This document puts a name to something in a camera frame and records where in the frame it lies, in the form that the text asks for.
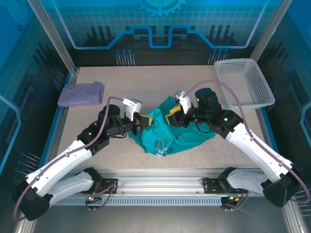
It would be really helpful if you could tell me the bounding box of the teal t-shirt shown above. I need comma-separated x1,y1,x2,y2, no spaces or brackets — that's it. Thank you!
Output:
128,96,216,157

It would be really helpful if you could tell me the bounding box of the folded purple t-shirt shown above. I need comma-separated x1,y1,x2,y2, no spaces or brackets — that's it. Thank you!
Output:
57,82,105,107

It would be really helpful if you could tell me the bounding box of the white perforated plastic basket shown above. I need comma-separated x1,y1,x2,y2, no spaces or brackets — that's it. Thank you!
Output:
213,58,276,112

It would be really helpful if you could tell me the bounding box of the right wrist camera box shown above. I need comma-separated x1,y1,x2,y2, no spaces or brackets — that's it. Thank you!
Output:
172,89,193,115

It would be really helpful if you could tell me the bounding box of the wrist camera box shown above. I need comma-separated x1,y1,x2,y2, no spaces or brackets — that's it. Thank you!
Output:
123,98,143,121
172,89,193,115

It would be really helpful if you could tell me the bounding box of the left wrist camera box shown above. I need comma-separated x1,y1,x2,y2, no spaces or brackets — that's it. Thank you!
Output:
123,98,143,121

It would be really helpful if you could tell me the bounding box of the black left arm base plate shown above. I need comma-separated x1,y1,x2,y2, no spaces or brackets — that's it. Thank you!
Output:
74,178,119,195

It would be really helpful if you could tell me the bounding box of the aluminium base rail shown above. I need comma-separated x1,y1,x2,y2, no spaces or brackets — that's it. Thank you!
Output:
31,168,291,196

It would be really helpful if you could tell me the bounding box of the slotted grey cable duct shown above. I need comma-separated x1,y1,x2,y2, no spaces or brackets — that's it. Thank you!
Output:
52,196,223,207

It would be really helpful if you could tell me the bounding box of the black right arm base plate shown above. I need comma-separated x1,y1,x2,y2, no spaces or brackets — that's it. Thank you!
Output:
202,178,248,195

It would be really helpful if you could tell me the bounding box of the aluminium frame post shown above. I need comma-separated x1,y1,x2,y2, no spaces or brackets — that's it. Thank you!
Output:
249,0,294,61
26,0,80,75

